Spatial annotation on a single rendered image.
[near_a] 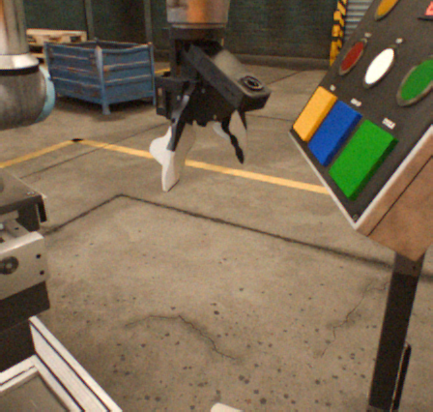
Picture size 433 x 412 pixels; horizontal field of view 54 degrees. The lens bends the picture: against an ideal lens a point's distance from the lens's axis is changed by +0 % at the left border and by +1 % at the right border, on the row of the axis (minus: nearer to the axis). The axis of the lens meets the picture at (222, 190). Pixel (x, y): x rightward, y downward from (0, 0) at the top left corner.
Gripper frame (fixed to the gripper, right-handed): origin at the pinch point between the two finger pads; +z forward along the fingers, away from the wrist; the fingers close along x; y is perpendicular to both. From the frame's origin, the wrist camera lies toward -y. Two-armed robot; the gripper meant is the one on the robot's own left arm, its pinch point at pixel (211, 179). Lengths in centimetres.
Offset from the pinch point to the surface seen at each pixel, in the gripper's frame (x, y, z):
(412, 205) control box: -0.1, -27.4, -5.2
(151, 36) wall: -576, 785, 49
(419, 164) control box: 0.0, -27.4, -9.3
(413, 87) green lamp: -5.6, -23.4, -15.0
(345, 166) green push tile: -2.3, -19.0, -6.3
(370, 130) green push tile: -4.2, -20.3, -10.3
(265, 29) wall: -648, 516, 26
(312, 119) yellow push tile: -14.2, -6.8, -7.2
